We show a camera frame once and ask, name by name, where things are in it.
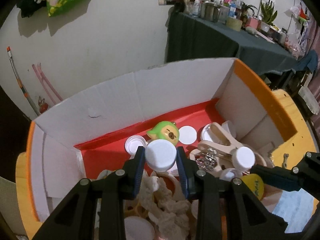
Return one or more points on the white bottle cap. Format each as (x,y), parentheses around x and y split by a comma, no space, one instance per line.
(160,155)
(243,159)

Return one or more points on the yellow round lid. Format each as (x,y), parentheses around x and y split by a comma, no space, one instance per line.
(255,184)

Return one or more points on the dark green clothed table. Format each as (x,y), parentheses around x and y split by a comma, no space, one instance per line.
(194,38)

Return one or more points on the small grey metal part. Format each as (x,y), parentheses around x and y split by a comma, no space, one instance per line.
(285,158)

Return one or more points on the large white printed lid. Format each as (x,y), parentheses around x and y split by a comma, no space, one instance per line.
(188,135)

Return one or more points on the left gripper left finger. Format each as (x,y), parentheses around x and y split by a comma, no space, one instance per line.
(125,179)

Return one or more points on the green bear figurine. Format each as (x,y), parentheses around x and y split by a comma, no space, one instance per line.
(165,130)

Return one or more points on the tape roll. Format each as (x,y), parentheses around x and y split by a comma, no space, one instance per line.
(234,23)

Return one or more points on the black bag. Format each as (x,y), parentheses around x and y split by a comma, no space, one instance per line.
(29,7)

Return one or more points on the blue fluffy towel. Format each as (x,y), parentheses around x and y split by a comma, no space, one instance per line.
(296,208)

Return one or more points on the beige large clothes peg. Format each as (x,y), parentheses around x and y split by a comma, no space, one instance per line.
(225,147)

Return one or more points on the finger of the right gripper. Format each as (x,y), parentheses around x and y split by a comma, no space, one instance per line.
(277,177)

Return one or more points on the steel pot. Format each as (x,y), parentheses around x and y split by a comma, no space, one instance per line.
(210,11)

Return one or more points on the orange cardboard box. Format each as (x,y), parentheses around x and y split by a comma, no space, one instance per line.
(85,134)

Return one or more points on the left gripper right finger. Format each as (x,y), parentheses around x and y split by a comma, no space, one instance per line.
(226,208)

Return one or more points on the pink curtain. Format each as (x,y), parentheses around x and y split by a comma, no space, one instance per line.
(313,46)

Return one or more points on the potted snake plant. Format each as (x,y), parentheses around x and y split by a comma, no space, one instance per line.
(268,15)

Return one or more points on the cream crochet scrunchie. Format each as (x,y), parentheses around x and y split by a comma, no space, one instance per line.
(169,215)

